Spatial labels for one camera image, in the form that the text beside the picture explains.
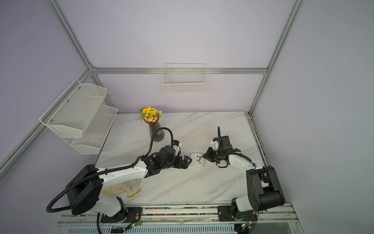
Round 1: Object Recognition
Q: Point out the black corrugated cable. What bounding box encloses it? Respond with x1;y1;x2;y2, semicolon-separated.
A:
46;127;174;214

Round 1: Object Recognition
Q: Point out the dark glass vase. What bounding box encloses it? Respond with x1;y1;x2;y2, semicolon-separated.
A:
144;117;165;142

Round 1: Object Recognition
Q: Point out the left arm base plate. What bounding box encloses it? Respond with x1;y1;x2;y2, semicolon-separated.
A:
100;207;143;223

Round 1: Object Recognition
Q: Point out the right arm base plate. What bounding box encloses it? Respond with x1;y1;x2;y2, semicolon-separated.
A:
217;205;258;222

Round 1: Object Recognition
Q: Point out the white mesh shelf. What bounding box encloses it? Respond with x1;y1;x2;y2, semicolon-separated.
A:
69;105;118;155
40;80;107;138

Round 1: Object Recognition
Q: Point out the white wire wall basket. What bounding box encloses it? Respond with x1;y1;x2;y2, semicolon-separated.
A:
162;63;206;95

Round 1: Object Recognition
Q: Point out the white yellow cloth glove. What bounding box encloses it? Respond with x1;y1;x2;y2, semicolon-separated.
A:
103;179;141;198

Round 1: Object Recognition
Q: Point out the upper white mesh shelf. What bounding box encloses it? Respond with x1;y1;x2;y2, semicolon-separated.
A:
40;80;107;138

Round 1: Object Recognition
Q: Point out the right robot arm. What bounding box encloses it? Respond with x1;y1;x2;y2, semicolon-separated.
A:
203;136;285;221

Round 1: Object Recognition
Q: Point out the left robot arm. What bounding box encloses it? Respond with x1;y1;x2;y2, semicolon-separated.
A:
67;140;192;217

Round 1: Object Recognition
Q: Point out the yellow flower bouquet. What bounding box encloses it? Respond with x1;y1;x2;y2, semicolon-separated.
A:
139;107;164;123

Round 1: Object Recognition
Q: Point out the lower white mesh shelf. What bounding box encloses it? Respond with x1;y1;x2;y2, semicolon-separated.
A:
69;105;118;155

